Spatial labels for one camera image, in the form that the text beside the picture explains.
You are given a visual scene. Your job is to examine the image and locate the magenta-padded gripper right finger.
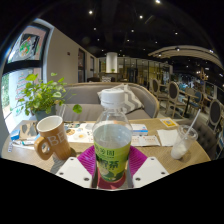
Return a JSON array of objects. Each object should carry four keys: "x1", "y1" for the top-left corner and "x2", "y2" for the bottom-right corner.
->
[{"x1": 126, "y1": 145, "x2": 170, "y2": 189}]

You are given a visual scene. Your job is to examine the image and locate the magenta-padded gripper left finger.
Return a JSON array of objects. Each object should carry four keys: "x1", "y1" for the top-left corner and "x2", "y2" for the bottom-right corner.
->
[{"x1": 54, "y1": 145, "x2": 98, "y2": 189}]

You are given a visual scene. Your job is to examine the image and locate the green tea plastic bottle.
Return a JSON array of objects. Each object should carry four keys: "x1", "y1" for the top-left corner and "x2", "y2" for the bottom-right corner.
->
[{"x1": 92, "y1": 88, "x2": 133, "y2": 184}]

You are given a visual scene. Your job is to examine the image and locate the white printed paper card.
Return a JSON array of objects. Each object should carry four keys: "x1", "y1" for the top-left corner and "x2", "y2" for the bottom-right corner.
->
[{"x1": 130, "y1": 134, "x2": 162, "y2": 148}]

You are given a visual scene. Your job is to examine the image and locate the brown ceramic mug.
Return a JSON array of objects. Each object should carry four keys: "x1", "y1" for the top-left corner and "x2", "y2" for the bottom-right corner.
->
[{"x1": 33, "y1": 115, "x2": 73, "y2": 161}]

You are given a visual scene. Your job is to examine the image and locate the white paper napkin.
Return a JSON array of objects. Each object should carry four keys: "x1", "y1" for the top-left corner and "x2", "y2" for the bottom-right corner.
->
[{"x1": 156, "y1": 128, "x2": 180, "y2": 148}]

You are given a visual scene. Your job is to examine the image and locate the clear plastic cup with straw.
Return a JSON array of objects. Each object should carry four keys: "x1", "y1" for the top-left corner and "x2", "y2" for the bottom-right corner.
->
[{"x1": 170, "y1": 108, "x2": 202, "y2": 160}]

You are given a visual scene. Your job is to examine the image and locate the small blue white pack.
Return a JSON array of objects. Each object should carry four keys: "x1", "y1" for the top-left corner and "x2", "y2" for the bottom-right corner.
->
[{"x1": 130, "y1": 123, "x2": 149, "y2": 137}]

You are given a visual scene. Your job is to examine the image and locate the yellow table card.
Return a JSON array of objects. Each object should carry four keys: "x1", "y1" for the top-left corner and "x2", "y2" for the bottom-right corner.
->
[{"x1": 159, "y1": 117, "x2": 180, "y2": 129}]

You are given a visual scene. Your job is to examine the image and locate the white paper leaflet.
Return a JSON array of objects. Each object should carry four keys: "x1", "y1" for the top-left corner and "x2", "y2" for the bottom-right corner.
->
[{"x1": 11, "y1": 138, "x2": 36, "y2": 148}]

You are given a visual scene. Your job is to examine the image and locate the brown menu holder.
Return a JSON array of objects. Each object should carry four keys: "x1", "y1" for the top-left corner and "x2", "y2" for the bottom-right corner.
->
[{"x1": 18, "y1": 120, "x2": 39, "y2": 141}]

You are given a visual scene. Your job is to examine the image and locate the dark tufted armchair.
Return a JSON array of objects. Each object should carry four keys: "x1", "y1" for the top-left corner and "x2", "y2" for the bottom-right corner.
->
[{"x1": 176, "y1": 116, "x2": 221, "y2": 158}]

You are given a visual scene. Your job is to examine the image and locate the small blue box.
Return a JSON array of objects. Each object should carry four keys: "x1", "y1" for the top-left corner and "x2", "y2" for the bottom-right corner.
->
[{"x1": 9, "y1": 128, "x2": 21, "y2": 142}]

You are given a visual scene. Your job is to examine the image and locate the grey white chevron pillow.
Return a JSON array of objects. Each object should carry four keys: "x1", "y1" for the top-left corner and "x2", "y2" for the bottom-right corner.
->
[{"x1": 97, "y1": 83, "x2": 146, "y2": 116}]

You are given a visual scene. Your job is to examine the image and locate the grey curved sofa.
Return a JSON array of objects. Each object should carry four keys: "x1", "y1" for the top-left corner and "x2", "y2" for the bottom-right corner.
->
[{"x1": 54, "y1": 81, "x2": 160, "y2": 123}]

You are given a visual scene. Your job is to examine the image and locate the group of dining chairs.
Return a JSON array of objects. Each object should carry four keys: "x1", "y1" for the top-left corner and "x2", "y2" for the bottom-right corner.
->
[{"x1": 148, "y1": 76, "x2": 224, "y2": 134}]

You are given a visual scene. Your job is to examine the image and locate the green potted plant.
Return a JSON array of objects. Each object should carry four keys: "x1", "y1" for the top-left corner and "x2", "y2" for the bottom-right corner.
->
[{"x1": 14, "y1": 72, "x2": 84, "y2": 123}]

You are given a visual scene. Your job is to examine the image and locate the group of ceiling lights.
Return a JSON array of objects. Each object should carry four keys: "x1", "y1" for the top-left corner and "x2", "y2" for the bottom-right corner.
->
[{"x1": 86, "y1": 0, "x2": 218, "y2": 54}]

